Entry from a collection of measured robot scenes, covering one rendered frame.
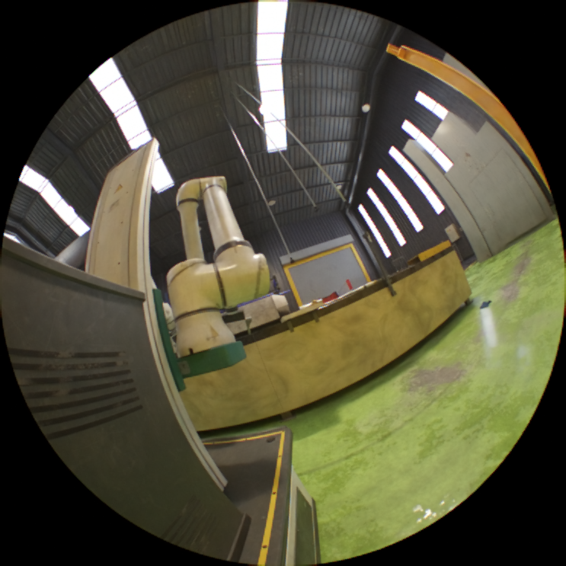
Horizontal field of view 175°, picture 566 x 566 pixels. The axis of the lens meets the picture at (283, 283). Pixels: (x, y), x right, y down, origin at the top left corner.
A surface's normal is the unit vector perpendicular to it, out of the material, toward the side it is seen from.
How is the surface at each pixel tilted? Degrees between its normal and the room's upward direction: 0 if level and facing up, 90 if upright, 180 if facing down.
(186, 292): 90
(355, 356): 90
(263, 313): 80
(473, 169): 90
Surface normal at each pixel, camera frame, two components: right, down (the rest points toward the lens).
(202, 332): 0.18, -0.68
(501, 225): -0.93, 0.34
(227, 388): 0.01, -0.26
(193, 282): 0.32, -0.36
